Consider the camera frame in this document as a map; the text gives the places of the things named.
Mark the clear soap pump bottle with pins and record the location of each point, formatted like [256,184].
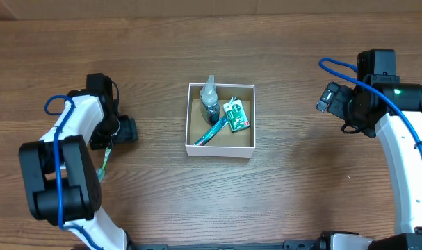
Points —
[210,108]

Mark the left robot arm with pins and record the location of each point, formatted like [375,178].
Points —
[61,183]

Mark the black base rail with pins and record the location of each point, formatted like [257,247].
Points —
[228,246]

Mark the green soap bar package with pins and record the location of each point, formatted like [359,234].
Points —
[235,113]

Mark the green Colgate toothbrush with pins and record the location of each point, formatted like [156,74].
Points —
[102,170]

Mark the Colgate toothpaste tube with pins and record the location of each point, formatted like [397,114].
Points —
[215,129]

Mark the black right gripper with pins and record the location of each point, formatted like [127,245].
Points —
[343,97]

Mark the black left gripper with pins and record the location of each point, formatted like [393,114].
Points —
[130,131]

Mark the white cardboard box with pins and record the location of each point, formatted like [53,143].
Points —
[240,144]

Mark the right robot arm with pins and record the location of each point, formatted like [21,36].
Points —
[399,131]

